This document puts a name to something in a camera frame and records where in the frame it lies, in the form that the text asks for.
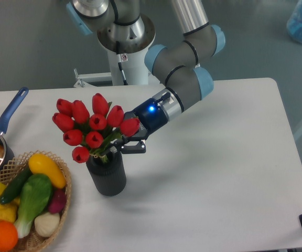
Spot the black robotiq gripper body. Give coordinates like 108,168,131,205
124,98,168,141

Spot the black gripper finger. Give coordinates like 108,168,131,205
100,140,146,155

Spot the red tulip bouquet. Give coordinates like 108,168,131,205
52,93,140,164

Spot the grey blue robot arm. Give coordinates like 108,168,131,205
67,1,225,154

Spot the dark grey ribbed vase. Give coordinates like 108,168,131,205
86,152,126,196

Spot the purple red onion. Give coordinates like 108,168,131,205
48,189,67,214

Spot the yellow squash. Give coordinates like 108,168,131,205
28,153,67,189

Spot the green bok choy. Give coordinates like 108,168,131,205
14,174,52,239

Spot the white garlic bulb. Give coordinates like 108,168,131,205
34,212,60,237

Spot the green cucumber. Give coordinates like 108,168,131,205
0,167,32,204

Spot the woven wicker basket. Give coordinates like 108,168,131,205
0,150,72,251

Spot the orange fruit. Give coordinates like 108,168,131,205
0,221,18,251

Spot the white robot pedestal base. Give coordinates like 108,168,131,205
73,14,165,88

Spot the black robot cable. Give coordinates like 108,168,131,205
115,40,128,86

